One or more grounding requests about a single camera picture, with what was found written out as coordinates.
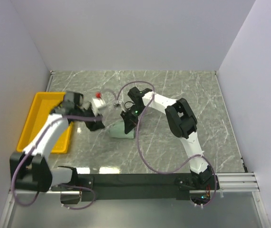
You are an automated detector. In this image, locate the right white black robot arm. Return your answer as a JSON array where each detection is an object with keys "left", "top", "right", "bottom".
[{"left": 121, "top": 87, "right": 217, "bottom": 190}]

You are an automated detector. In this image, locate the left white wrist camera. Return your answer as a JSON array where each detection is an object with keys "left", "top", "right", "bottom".
[{"left": 91, "top": 92, "right": 107, "bottom": 116}]

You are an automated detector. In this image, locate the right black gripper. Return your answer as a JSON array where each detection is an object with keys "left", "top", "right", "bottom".
[{"left": 121, "top": 105, "right": 147, "bottom": 135}]

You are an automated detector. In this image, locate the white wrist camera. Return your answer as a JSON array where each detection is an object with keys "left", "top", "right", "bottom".
[
  {"left": 91, "top": 92, "right": 107, "bottom": 116},
  {"left": 113, "top": 100, "right": 128, "bottom": 112}
]

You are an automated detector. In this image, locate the green towel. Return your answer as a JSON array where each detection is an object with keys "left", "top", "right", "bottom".
[{"left": 109, "top": 122, "right": 135, "bottom": 139}]

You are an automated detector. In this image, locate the aluminium frame rail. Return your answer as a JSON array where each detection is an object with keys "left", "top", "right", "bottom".
[{"left": 0, "top": 173, "right": 270, "bottom": 228}]

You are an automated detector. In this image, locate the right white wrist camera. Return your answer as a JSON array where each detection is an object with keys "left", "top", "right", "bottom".
[{"left": 113, "top": 100, "right": 128, "bottom": 112}]

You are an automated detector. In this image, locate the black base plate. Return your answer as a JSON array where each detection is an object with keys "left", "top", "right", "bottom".
[{"left": 50, "top": 173, "right": 220, "bottom": 206}]

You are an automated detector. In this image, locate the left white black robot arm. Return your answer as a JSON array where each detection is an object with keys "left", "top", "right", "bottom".
[{"left": 10, "top": 92, "right": 107, "bottom": 192}]

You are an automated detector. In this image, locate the yellow plastic tray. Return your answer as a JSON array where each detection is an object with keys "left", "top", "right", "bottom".
[{"left": 16, "top": 92, "right": 73, "bottom": 154}]

